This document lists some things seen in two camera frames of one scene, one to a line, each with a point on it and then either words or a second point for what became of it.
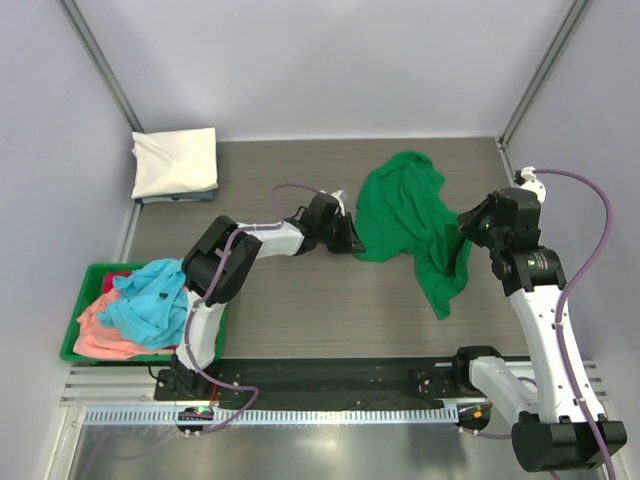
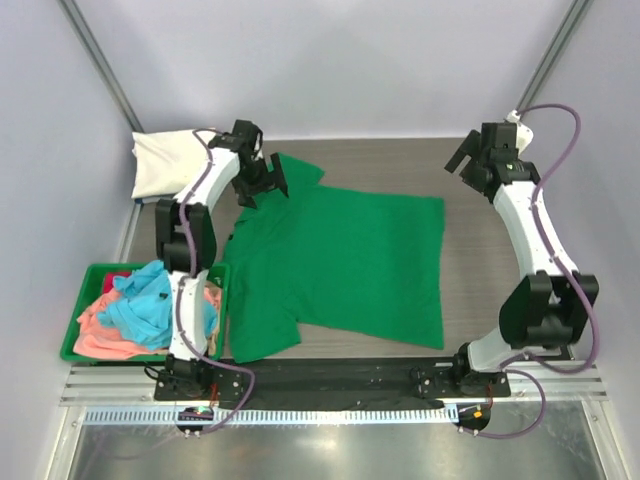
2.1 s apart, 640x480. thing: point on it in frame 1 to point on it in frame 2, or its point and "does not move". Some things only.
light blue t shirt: (153, 305) does not move
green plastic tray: (92, 282) does not move
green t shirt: (400, 210) to (334, 261)
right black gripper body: (480, 228) to (471, 178)
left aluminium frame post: (103, 65) does not move
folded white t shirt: (171, 161) does not move
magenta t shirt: (108, 279) does not move
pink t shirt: (97, 339) does not move
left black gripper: (350, 241) to (248, 191)
